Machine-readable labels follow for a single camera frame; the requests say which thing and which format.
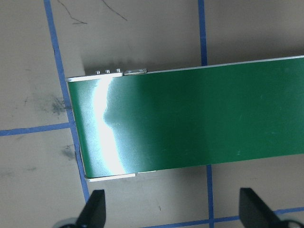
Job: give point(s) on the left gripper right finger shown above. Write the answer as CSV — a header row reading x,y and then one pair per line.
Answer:
x,y
254,213

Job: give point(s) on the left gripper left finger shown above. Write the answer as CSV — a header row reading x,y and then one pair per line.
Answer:
x,y
93,214

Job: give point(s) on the green conveyor belt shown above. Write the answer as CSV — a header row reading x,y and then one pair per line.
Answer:
x,y
131,122

